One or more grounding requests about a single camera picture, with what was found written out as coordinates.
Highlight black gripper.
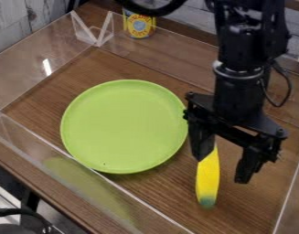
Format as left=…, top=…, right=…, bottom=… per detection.
left=183, top=65, right=287, bottom=184

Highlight yellow toy banana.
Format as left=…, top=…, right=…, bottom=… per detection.
left=195, top=147, right=221, bottom=208

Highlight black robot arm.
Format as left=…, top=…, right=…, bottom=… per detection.
left=183, top=0, right=291, bottom=184

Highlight green round plate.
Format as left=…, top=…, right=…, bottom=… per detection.
left=60, top=80, right=187, bottom=174

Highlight yellow labelled tin can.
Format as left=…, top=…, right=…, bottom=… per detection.
left=122, top=8, right=156, bottom=39

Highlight clear acrylic enclosure walls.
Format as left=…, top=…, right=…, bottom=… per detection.
left=0, top=5, right=299, bottom=234

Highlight black metal table bracket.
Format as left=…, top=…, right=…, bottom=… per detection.
left=19, top=190, right=66, bottom=234

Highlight black cable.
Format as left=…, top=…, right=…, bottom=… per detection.
left=0, top=207, right=47, bottom=234

